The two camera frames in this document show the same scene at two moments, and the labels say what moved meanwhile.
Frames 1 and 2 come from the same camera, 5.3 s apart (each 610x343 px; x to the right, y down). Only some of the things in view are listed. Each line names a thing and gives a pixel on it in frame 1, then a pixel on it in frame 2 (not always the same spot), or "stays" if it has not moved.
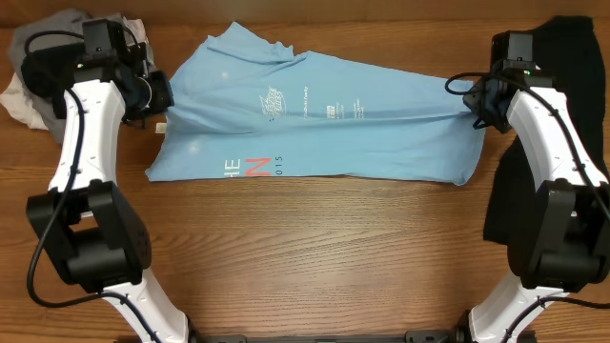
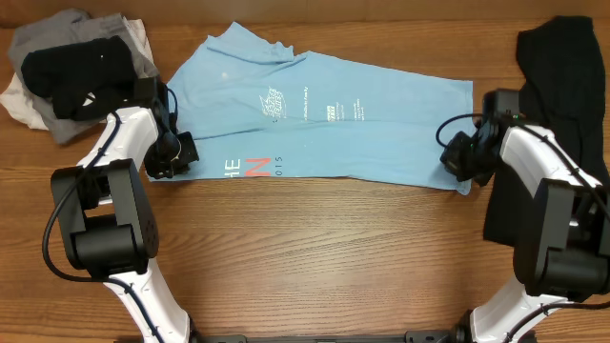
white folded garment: x=19 y=101 stays
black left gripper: x=164 y=99 -> x=190 y=154
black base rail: x=457 y=334 stays
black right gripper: x=477 y=106 -> x=461 y=159
